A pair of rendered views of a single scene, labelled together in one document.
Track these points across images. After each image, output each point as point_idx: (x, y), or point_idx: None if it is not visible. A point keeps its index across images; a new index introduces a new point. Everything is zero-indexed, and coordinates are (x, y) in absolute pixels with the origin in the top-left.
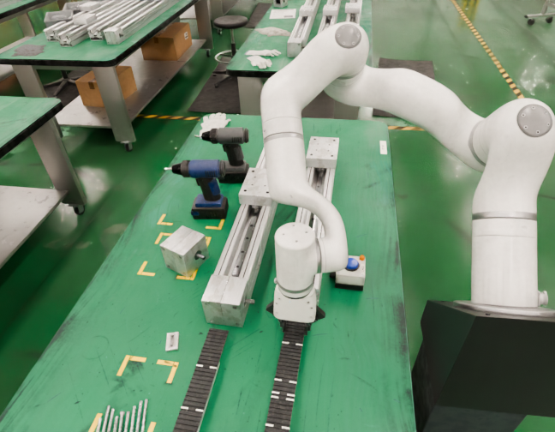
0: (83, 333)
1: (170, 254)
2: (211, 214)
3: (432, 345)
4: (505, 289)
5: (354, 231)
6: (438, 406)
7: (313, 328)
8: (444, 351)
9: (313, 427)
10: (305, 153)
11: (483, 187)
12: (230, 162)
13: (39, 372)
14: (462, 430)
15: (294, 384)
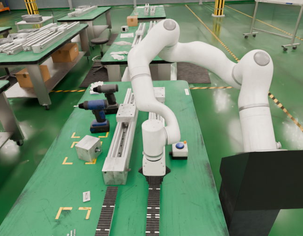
0: (32, 198)
1: (81, 150)
2: (101, 129)
3: (227, 180)
4: (260, 141)
5: None
6: (234, 212)
7: (163, 180)
8: (235, 179)
9: (171, 231)
10: None
11: (242, 93)
12: (109, 103)
13: (7, 223)
14: (248, 226)
15: (158, 209)
